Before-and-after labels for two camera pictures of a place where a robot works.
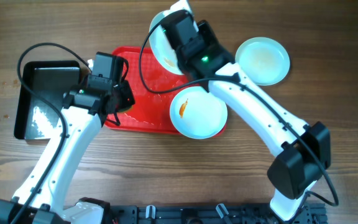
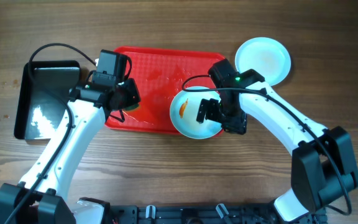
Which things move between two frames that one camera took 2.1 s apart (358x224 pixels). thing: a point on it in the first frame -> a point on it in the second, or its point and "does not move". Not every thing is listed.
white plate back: x=161 y=42 -> x=266 y=56
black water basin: x=48 y=80 does not move
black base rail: x=232 y=214 does not move
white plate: x=196 y=114 does not move
